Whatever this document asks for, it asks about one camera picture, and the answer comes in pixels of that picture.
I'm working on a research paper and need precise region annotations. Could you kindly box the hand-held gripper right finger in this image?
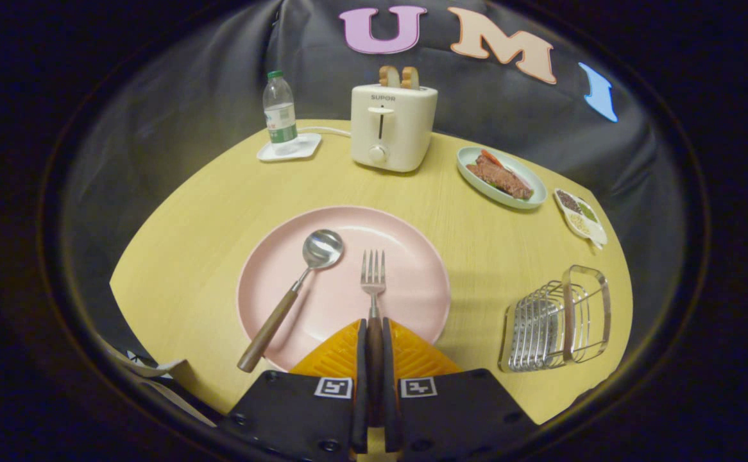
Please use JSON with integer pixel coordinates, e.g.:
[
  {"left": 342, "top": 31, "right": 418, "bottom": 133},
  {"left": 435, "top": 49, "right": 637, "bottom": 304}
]
[{"left": 384, "top": 319, "right": 538, "bottom": 462}]

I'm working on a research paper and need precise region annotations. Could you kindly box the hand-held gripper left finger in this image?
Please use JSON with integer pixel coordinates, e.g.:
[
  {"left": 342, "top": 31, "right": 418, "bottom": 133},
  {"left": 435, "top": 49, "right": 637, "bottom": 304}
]
[{"left": 219, "top": 319, "right": 370, "bottom": 462}]

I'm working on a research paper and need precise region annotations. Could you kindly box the wooden handled metal fork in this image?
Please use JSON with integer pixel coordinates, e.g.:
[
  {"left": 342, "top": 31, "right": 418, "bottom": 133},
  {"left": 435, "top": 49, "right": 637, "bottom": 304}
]
[{"left": 360, "top": 249, "right": 387, "bottom": 427}]

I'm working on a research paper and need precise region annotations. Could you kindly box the wooden handled metal spoon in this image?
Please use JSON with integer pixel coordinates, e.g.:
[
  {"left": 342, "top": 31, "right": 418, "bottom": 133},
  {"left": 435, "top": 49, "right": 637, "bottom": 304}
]
[{"left": 237, "top": 229, "right": 344, "bottom": 373}]

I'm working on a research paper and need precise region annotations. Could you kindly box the pink round plate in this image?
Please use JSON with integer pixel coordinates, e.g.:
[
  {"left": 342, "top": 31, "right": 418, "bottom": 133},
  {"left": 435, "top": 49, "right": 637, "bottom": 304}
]
[{"left": 237, "top": 205, "right": 452, "bottom": 372}]

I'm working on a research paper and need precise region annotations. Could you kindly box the pale green oval plate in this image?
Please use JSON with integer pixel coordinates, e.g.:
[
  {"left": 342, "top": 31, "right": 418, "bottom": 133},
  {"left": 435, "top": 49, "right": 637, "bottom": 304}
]
[{"left": 456, "top": 146, "right": 548, "bottom": 210}]

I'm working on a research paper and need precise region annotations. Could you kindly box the brown meat slice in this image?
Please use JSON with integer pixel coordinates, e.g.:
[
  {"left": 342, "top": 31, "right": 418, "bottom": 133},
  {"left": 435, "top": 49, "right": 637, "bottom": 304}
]
[{"left": 466, "top": 154, "right": 534, "bottom": 200}]

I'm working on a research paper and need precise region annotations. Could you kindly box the white square coaster tray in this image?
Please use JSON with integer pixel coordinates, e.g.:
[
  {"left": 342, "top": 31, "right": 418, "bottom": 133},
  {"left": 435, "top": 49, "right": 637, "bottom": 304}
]
[{"left": 257, "top": 133, "right": 323, "bottom": 162}]

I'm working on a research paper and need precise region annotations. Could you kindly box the white divided grain dish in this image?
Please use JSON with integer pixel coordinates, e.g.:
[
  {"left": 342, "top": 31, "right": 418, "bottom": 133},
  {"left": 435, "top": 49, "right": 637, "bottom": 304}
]
[{"left": 554, "top": 188, "right": 608, "bottom": 250}]

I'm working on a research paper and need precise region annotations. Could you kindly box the cream white toaster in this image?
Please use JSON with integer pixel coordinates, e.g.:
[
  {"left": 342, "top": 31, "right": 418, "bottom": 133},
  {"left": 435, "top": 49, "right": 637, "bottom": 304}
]
[{"left": 350, "top": 83, "right": 439, "bottom": 173}]

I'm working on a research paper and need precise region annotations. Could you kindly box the clear green capped water bottle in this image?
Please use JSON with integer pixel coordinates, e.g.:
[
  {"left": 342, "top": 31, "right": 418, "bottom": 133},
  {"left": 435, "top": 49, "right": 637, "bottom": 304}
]
[{"left": 262, "top": 70, "right": 299, "bottom": 155}]

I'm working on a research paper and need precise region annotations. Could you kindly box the black backdrop cloth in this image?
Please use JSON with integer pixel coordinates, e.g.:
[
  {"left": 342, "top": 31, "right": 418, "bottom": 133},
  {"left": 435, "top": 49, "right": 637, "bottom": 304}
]
[{"left": 60, "top": 0, "right": 689, "bottom": 392}]

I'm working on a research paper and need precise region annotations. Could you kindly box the metal wire cutlery rack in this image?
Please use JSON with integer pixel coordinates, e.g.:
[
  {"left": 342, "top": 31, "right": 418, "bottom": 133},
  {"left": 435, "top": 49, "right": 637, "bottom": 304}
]
[{"left": 498, "top": 265, "right": 612, "bottom": 373}]

